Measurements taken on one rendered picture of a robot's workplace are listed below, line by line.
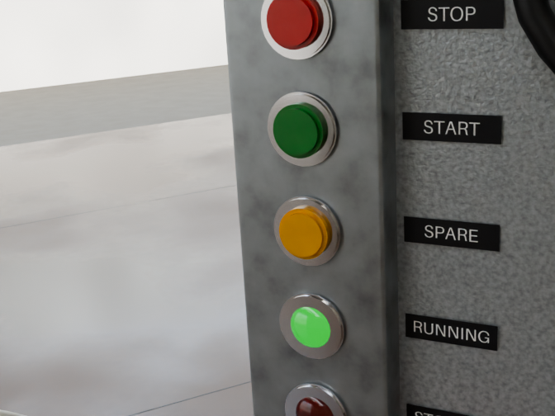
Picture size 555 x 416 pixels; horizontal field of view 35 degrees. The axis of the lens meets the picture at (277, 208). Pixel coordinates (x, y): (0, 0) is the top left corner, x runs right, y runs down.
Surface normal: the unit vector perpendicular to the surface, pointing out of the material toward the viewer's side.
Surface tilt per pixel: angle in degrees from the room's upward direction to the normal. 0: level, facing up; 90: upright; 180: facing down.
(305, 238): 90
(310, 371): 90
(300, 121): 90
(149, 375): 0
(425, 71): 90
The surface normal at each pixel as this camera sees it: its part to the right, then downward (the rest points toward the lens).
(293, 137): -0.45, 0.29
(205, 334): -0.06, -0.95
